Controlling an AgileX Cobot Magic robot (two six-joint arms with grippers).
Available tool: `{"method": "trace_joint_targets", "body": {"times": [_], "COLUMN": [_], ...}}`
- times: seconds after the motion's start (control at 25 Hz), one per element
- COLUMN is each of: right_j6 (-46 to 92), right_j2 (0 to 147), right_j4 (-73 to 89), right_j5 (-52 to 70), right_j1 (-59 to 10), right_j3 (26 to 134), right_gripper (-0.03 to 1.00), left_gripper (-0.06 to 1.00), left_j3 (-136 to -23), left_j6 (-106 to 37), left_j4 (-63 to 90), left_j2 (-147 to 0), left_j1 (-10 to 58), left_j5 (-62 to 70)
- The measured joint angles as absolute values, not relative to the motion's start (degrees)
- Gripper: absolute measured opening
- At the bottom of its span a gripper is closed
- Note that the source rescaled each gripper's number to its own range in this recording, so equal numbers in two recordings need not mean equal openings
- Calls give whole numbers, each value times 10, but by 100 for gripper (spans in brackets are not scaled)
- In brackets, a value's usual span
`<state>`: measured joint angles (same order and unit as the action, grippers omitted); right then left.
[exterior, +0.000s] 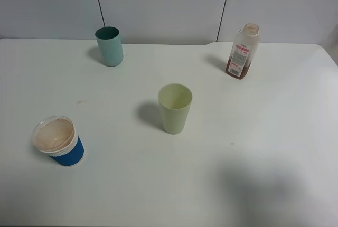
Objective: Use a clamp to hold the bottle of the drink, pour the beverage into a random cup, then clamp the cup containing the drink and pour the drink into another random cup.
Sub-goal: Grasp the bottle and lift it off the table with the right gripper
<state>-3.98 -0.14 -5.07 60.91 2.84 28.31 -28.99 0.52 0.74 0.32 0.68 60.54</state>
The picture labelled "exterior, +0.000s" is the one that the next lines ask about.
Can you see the clear plastic drink bottle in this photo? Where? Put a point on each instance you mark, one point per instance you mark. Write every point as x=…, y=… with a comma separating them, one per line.
x=243, y=51

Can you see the light green plastic cup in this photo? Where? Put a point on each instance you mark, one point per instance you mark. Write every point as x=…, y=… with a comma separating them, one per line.
x=174, y=102

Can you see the teal plastic cup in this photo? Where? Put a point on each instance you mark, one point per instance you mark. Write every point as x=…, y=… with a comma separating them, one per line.
x=109, y=42

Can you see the blue sleeved paper cup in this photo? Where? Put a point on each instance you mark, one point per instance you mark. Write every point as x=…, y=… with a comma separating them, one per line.
x=57, y=137

